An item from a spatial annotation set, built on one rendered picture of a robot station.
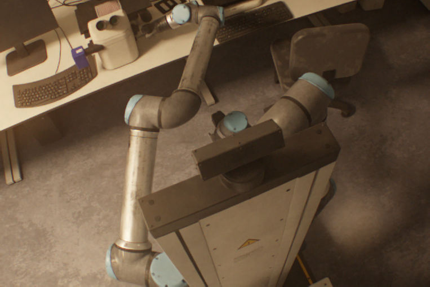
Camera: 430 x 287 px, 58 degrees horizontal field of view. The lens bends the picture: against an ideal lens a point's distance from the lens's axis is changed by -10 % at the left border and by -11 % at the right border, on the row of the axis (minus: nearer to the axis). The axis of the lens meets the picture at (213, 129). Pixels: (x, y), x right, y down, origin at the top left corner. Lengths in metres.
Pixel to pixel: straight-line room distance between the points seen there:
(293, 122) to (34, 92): 1.50
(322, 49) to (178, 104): 0.83
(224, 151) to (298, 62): 1.55
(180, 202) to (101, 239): 1.99
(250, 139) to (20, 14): 1.79
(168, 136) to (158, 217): 2.16
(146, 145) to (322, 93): 0.68
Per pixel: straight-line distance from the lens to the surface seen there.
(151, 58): 2.22
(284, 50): 2.56
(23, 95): 2.33
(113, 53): 2.15
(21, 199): 2.97
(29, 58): 2.51
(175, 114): 1.55
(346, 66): 2.26
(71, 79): 2.26
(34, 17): 2.27
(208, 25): 1.86
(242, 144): 0.61
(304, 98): 1.21
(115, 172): 2.78
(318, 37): 2.02
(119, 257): 1.68
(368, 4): 3.58
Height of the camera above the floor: 2.41
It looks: 59 degrees down
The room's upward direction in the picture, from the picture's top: 8 degrees counter-clockwise
